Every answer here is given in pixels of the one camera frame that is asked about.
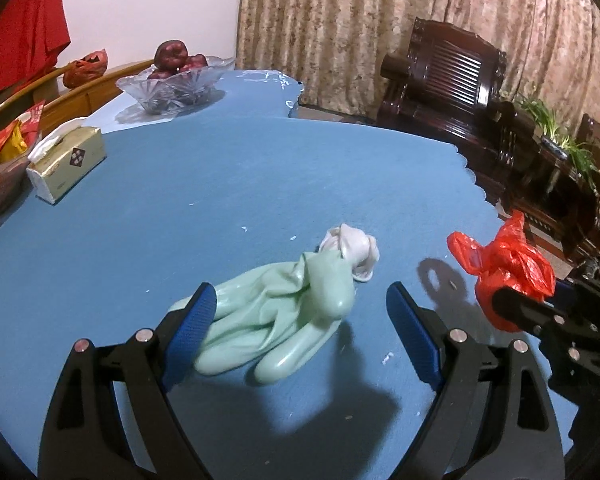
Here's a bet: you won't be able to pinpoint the red plastic bag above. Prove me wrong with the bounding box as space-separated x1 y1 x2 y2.
446 210 556 333

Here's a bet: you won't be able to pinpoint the green rubber glove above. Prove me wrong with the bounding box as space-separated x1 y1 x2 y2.
188 223 380 385

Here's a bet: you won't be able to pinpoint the dark wooden side table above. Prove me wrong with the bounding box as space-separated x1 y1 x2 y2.
498 102 598 262

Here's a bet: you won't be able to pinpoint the green potted plant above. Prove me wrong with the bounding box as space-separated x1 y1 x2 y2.
515 94 598 184

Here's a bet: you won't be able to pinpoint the tissue box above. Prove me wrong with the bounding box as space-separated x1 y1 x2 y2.
26 117 107 205

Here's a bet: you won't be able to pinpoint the red snack packets dish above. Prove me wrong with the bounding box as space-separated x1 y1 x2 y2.
0 101 45 207

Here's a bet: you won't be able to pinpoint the glass fruit bowl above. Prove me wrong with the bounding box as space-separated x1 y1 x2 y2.
116 56 235 115

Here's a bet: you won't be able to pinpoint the patterned beige curtain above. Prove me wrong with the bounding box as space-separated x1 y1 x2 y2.
237 0 600 129

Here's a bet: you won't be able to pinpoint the red ornament on sideboard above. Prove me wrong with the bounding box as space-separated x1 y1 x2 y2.
62 49 108 90

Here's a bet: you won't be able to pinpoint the red apples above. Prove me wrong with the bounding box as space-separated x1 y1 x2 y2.
148 40 208 79

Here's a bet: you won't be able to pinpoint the red cloth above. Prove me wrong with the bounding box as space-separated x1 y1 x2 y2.
0 0 71 91

